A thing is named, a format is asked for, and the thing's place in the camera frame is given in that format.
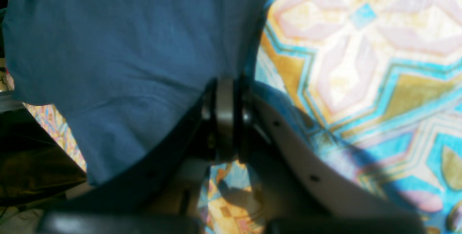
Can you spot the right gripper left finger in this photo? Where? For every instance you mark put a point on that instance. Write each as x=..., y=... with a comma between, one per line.
x=158, y=195

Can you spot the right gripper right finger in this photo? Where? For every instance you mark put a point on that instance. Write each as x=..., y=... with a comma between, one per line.
x=303, y=195

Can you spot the dark blue t-shirt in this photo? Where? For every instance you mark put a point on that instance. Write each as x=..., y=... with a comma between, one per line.
x=123, y=72

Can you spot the patterned colourful tablecloth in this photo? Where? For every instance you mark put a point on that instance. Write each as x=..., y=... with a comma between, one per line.
x=376, y=85

